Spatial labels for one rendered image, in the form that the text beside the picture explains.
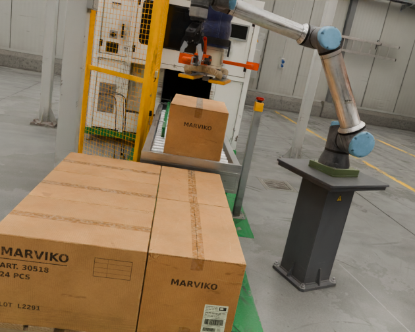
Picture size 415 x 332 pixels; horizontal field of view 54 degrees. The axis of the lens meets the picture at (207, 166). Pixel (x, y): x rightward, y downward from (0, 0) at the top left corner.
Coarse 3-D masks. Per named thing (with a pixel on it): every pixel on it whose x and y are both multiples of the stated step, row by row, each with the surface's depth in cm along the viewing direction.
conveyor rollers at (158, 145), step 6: (162, 114) 465; (162, 120) 431; (156, 132) 370; (156, 138) 345; (162, 138) 353; (156, 144) 327; (162, 144) 329; (156, 150) 310; (162, 150) 312; (222, 150) 350; (222, 156) 326
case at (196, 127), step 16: (176, 96) 316; (176, 112) 277; (192, 112) 278; (208, 112) 278; (224, 112) 279; (176, 128) 281; (192, 128) 281; (208, 128) 281; (224, 128) 281; (176, 144) 284; (192, 144) 284; (208, 144) 284
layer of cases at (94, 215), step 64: (64, 192) 203; (128, 192) 218; (192, 192) 236; (0, 256) 158; (64, 256) 160; (128, 256) 162; (192, 256) 164; (0, 320) 166; (64, 320) 168; (128, 320) 170; (192, 320) 172
